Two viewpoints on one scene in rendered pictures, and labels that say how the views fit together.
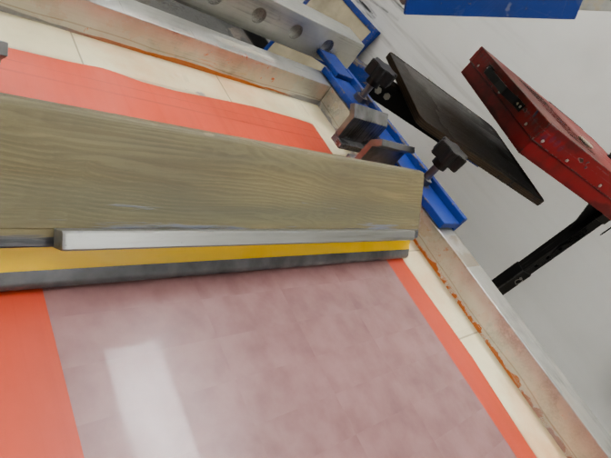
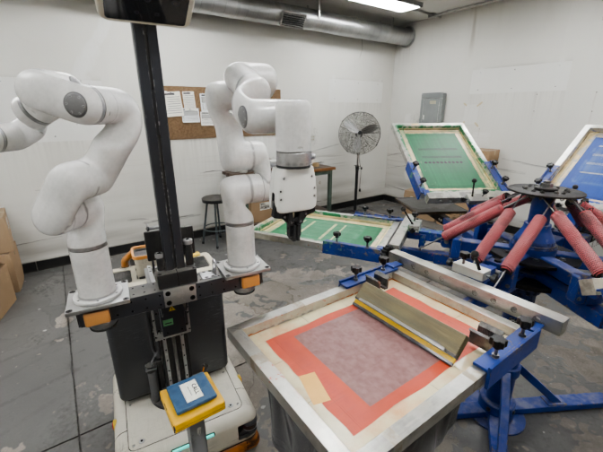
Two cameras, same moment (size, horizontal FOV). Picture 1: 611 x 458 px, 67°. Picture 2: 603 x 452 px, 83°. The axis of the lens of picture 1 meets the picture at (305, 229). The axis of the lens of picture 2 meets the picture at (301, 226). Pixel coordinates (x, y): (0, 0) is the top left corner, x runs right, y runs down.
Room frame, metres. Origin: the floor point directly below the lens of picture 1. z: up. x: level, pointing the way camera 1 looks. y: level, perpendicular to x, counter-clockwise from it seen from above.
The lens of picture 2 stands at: (0.41, -1.01, 1.65)
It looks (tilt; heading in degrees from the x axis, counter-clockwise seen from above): 19 degrees down; 114
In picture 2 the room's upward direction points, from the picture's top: straight up
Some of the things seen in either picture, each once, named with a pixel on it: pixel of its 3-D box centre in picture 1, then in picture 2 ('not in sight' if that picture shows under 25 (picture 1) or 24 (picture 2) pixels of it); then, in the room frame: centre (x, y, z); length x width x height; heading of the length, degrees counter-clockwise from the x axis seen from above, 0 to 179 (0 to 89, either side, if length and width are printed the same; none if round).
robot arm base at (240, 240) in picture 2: not in sight; (239, 242); (-0.24, -0.08, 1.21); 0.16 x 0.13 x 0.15; 143
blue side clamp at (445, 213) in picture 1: (375, 152); (507, 352); (0.62, 0.00, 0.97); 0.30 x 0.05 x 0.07; 59
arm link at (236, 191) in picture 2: not in sight; (240, 199); (-0.22, -0.08, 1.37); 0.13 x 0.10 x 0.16; 53
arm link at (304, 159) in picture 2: not in sight; (296, 157); (0.09, -0.33, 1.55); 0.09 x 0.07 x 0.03; 53
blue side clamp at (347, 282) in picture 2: not in sight; (369, 280); (0.14, 0.28, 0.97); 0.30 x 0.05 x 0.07; 59
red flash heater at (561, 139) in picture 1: (565, 146); not in sight; (1.49, -0.40, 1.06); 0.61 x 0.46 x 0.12; 119
